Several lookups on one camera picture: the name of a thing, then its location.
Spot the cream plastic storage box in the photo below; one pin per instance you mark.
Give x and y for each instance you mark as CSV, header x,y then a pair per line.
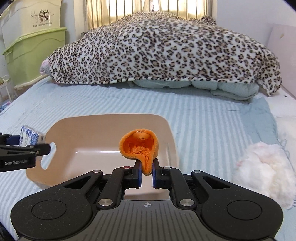
x,y
26,17

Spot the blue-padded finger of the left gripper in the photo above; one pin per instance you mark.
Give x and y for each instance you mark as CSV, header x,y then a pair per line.
x,y
41,149

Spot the blue white porcelain pattern box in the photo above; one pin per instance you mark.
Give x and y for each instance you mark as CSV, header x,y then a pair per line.
x,y
30,137

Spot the white fluffy plush toy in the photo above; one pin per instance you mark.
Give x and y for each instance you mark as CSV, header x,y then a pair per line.
x,y
265,169

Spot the beige plastic storage basket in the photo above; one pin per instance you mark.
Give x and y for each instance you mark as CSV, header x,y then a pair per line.
x,y
86,143

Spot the leopard print blanket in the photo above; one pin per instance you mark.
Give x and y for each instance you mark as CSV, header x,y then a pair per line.
x,y
162,46

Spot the white side shelf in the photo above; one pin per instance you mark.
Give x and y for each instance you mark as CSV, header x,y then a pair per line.
x,y
7,92

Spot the light green quilt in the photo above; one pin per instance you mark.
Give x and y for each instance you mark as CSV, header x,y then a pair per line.
x,y
236,91

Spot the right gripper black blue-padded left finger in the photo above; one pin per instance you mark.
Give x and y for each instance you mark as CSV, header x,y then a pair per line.
x,y
66,209

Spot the white pillow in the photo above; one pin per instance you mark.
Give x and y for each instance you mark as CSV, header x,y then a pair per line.
x,y
282,106

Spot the pink pillow under blanket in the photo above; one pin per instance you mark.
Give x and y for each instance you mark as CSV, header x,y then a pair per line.
x,y
45,67

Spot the green plastic storage box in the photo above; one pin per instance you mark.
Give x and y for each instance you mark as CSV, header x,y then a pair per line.
x,y
25,55

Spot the orange plush hat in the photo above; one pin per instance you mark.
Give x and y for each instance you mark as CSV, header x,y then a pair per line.
x,y
140,144

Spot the metal bed headboard rails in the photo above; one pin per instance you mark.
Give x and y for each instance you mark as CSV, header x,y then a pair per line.
x,y
104,12

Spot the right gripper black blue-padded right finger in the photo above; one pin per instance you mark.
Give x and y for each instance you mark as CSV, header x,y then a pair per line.
x,y
226,209

